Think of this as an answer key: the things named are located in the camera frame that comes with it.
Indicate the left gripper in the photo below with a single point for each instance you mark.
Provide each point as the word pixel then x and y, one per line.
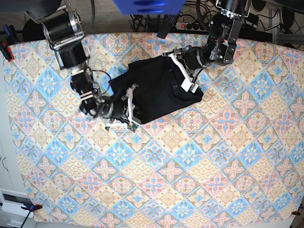
pixel 190 58

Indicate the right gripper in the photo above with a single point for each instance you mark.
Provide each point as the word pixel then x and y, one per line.
pixel 119 109

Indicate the black T-shirt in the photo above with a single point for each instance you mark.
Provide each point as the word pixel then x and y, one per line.
pixel 158 90

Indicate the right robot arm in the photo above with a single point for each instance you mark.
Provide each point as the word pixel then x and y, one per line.
pixel 62 28

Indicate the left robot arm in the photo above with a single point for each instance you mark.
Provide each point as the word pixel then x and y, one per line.
pixel 223 30

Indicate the white power strip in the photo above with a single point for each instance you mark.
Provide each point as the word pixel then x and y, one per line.
pixel 189 26

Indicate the patterned tablecloth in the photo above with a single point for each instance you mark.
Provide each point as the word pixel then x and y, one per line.
pixel 234 159

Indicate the blue clamp top left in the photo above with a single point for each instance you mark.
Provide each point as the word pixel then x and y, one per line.
pixel 5 45

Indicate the blue clamp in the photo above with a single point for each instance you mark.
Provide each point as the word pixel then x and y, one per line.
pixel 30 208
pixel 5 45

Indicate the blue clamp bottom left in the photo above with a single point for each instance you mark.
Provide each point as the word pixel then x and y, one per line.
pixel 30 208

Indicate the white cabinet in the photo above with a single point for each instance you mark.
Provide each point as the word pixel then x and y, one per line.
pixel 12 180

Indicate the black perforated bracket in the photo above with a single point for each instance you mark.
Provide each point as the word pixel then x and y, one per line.
pixel 168 22

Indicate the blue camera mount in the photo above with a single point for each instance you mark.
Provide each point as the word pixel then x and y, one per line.
pixel 143 7

